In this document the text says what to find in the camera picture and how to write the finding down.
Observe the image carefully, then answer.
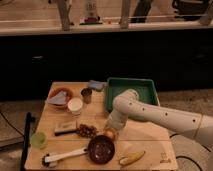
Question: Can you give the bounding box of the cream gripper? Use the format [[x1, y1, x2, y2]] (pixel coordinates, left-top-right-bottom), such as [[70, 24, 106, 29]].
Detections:
[[103, 123, 119, 140]]

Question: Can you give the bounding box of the red apple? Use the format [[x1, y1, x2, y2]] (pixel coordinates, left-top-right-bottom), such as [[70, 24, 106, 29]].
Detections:
[[105, 130, 116, 141]]

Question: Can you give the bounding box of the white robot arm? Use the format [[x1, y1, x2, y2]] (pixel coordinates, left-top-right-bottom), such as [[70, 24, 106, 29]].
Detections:
[[107, 89, 213, 147]]

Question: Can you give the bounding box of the white paper cup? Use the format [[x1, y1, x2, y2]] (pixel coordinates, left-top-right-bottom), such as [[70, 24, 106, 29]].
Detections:
[[67, 97, 83, 116]]

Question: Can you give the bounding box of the metal cup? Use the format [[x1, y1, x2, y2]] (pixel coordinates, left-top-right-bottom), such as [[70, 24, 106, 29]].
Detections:
[[81, 88, 92, 104]]

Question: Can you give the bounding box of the green plastic cup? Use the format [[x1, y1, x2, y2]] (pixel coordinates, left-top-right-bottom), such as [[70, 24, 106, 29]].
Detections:
[[30, 132, 47, 149]]

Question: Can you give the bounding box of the dark brown bowl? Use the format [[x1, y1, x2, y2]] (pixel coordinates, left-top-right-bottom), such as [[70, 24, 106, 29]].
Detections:
[[87, 135, 115, 164]]

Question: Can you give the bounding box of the pile of brown nuts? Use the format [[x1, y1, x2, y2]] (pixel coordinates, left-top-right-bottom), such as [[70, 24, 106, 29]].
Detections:
[[77, 124, 97, 138]]

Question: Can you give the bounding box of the yellow banana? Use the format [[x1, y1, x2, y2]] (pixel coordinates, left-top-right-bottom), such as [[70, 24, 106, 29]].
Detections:
[[119, 151, 145, 166]]

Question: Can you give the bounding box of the blue sponge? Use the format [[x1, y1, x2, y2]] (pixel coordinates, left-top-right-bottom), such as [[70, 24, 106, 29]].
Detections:
[[88, 80, 104, 92]]

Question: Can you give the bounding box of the green plastic tray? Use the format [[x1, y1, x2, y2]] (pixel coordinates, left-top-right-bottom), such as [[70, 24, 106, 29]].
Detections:
[[105, 77, 159, 112]]

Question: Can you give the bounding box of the grey folded cloth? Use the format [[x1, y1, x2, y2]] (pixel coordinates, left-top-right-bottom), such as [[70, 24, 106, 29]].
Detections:
[[46, 91, 66, 105]]

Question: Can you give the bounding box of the black stand left of table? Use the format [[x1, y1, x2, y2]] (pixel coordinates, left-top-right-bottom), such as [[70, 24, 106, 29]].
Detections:
[[20, 112, 35, 171]]

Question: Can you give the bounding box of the wooden block with black handle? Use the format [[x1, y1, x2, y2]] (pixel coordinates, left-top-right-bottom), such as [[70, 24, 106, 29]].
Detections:
[[54, 121, 77, 136]]

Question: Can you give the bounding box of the black cable on floor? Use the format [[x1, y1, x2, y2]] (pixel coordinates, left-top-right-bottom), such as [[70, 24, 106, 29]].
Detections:
[[169, 132, 213, 154]]

